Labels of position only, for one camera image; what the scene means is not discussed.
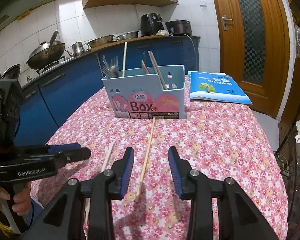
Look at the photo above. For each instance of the range hood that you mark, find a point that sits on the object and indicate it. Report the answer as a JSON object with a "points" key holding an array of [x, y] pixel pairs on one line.
{"points": [[20, 5]]}

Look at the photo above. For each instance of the blue plastic utensil box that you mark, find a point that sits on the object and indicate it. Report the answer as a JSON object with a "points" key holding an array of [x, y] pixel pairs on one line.
{"points": [[140, 85]]}

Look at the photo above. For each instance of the black rice cooker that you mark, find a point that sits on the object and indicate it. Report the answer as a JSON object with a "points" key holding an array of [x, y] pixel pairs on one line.
{"points": [[178, 27]]}

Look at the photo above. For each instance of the blue book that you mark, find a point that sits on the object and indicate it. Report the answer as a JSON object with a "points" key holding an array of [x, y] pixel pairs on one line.
{"points": [[215, 87]]}

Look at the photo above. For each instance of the steel fork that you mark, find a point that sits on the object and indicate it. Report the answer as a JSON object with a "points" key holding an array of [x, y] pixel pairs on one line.
{"points": [[105, 62], [107, 72], [114, 65]]}

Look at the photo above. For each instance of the steel kettle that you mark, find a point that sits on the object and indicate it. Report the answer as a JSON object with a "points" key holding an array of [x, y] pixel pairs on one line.
{"points": [[77, 48]]}

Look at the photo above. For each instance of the gas stove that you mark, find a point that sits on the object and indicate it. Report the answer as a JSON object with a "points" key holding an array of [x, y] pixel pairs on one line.
{"points": [[52, 67]]}

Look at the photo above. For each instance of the pink floral tablecloth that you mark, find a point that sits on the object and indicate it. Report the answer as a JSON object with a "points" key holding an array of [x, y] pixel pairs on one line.
{"points": [[215, 142]]}

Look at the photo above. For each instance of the blue kitchen cabinet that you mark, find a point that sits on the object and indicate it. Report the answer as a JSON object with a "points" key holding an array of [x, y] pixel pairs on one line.
{"points": [[77, 80]]}

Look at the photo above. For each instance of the steel pot lid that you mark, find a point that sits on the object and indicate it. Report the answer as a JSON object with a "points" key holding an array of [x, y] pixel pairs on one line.
{"points": [[11, 72]]}

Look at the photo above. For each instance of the steel basin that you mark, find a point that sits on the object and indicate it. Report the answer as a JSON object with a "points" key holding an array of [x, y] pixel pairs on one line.
{"points": [[127, 35]]}

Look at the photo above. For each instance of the black air fryer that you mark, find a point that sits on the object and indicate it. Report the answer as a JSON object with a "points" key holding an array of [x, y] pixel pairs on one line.
{"points": [[151, 25]]}

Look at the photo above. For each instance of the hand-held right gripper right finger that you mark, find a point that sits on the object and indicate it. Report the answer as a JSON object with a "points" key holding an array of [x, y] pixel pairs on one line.
{"points": [[176, 172]]}

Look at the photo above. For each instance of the cream stick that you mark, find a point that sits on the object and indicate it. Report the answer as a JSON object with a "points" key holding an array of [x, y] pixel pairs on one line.
{"points": [[108, 157], [152, 61]]}

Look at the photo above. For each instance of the person's left hand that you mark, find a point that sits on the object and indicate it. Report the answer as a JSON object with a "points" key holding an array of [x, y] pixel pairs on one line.
{"points": [[21, 202]]}

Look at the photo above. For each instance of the steel colander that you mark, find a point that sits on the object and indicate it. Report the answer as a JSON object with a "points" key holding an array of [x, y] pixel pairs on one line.
{"points": [[101, 41]]}

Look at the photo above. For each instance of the steel wok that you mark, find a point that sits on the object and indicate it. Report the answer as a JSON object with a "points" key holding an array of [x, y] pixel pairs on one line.
{"points": [[45, 52]]}

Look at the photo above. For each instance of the wooden door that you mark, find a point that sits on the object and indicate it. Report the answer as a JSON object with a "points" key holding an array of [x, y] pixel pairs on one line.
{"points": [[227, 55]]}

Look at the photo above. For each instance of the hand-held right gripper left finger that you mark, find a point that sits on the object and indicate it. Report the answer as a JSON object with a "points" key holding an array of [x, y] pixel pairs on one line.
{"points": [[127, 170]]}

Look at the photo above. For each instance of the wooden chopstick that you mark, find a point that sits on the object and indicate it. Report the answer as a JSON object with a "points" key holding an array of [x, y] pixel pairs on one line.
{"points": [[125, 57], [162, 81], [146, 155]]}

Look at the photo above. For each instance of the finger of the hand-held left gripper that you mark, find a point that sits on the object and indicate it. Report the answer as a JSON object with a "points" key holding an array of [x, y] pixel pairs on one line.
{"points": [[75, 156], [65, 148]]}

